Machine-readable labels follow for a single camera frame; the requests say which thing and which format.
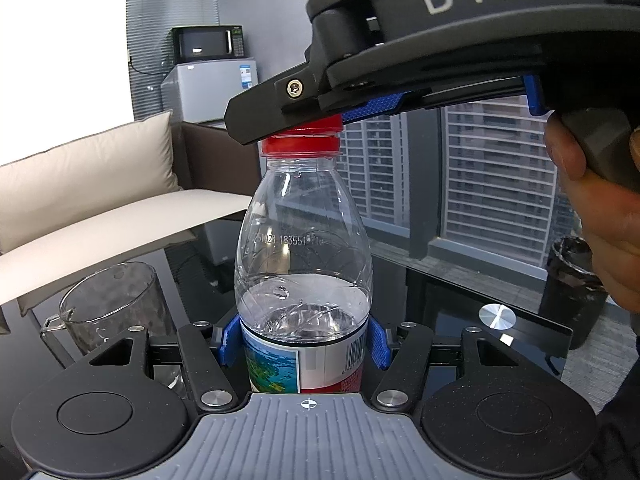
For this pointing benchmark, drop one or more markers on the silver table disc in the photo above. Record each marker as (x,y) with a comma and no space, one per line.
(497,316)

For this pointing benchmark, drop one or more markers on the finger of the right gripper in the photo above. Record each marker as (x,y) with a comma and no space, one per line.
(290,105)

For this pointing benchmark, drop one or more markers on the clear water bottle red label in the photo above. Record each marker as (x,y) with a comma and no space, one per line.
(303,280)

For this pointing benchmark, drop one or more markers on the black microwave oven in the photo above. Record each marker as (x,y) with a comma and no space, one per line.
(207,42)

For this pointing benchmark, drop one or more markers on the person right hand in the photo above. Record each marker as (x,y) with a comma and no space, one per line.
(609,213)

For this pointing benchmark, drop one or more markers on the red bottle cap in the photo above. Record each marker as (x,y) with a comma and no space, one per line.
(320,138)

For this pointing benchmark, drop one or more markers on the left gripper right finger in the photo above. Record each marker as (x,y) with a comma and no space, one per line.
(405,369)

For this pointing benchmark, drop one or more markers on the clear glass pitcher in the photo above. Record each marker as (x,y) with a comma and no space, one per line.
(109,301)

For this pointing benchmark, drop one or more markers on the silver refrigerator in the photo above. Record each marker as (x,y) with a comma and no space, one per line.
(199,92)

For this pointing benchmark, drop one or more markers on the beige brown sofa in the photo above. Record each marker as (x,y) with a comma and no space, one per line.
(39,269)

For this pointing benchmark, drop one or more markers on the right beige cushion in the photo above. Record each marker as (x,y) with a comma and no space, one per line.
(75,181)

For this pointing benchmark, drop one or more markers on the black trash bin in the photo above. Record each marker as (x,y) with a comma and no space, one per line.
(573,294)

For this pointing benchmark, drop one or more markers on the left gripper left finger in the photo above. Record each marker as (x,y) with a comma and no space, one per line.
(206,350)

